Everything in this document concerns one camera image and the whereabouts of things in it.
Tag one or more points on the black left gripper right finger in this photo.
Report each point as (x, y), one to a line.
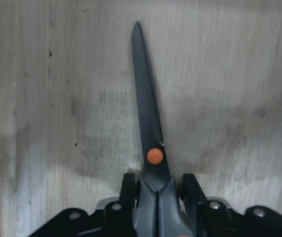
(192, 193)

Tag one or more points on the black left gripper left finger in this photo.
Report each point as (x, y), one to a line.
(128, 191)

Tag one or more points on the black orange scissors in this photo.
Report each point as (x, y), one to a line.
(158, 212)

